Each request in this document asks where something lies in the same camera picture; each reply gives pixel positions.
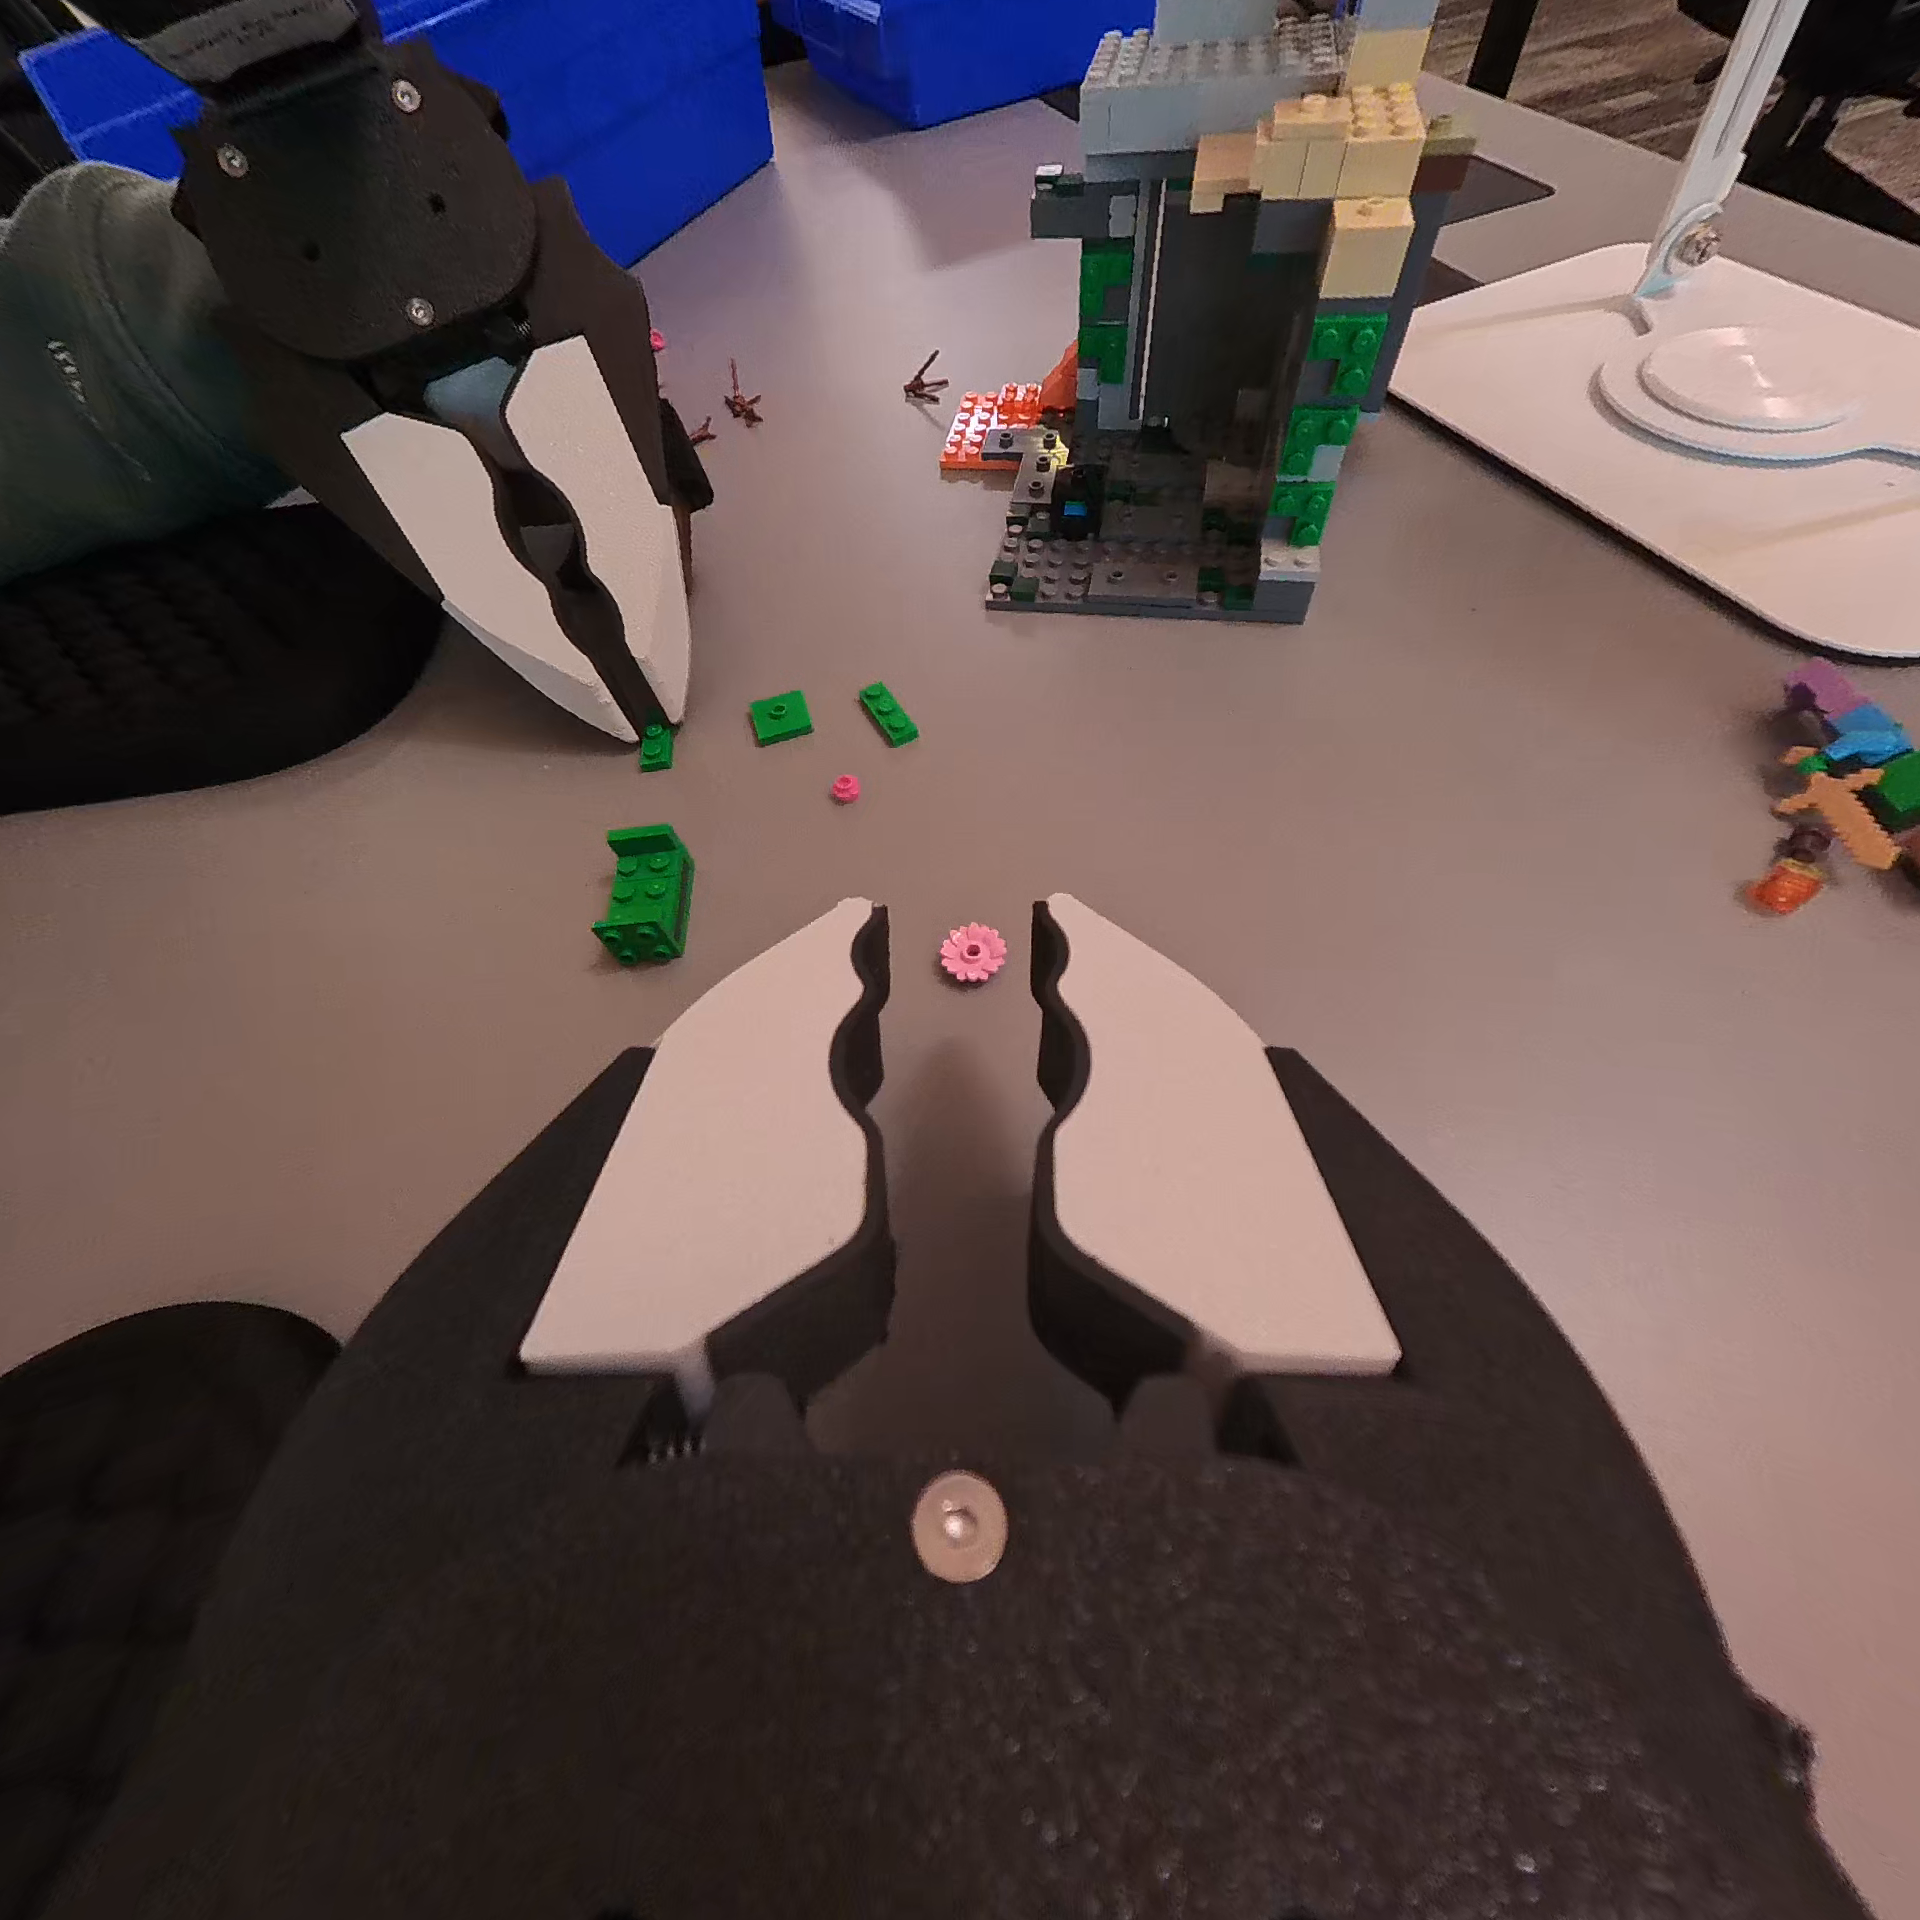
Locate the blue storage bin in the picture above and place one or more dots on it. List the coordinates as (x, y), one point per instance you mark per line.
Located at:
(674, 120)
(88, 107)
(932, 61)

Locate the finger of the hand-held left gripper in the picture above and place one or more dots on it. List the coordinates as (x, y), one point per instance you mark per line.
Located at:
(452, 523)
(600, 480)

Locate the long green plate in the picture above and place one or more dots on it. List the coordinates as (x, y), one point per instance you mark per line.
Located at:
(891, 712)

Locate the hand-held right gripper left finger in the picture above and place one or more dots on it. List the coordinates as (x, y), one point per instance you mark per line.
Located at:
(708, 1187)

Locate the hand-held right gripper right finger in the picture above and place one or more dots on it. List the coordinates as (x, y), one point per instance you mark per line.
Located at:
(1216, 1199)

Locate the pile of colourful lego pieces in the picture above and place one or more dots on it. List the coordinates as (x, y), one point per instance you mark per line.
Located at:
(1853, 796)

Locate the pink flower piece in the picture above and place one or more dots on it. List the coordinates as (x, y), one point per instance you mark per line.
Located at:
(971, 953)

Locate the green brick assembly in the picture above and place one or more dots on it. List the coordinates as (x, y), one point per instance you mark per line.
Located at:
(645, 900)

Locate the square green plate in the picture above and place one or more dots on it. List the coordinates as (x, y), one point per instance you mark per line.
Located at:
(786, 715)

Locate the toy brick building model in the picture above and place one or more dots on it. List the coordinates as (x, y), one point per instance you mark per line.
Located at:
(1199, 345)

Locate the small green plate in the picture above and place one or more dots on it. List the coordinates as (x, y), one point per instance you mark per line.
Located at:
(659, 747)

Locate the person's left forearm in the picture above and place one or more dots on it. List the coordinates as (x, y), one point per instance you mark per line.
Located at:
(119, 377)

